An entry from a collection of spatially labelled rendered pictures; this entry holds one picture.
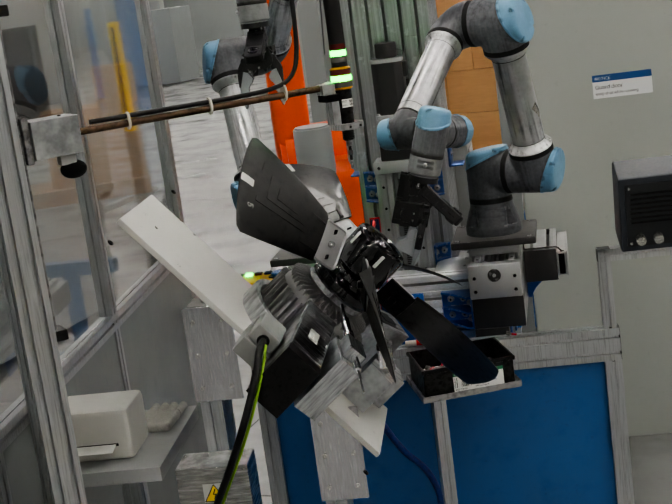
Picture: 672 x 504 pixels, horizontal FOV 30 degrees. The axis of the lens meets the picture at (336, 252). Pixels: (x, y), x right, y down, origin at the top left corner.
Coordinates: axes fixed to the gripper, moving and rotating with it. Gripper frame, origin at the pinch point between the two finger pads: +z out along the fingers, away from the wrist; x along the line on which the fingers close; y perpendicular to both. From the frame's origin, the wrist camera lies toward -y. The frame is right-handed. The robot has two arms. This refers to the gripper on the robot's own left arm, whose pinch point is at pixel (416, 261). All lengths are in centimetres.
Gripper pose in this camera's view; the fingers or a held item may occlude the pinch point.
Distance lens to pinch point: 287.2
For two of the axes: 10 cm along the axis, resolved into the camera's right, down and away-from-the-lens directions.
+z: -1.7, 9.6, 2.3
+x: -0.9, 2.2, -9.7
